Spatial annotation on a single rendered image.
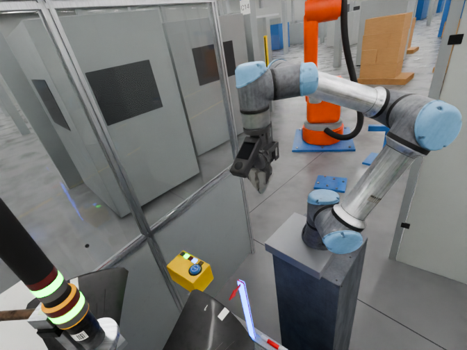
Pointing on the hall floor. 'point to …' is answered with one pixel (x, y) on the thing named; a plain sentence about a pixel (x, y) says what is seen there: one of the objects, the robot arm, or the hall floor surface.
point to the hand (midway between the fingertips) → (259, 191)
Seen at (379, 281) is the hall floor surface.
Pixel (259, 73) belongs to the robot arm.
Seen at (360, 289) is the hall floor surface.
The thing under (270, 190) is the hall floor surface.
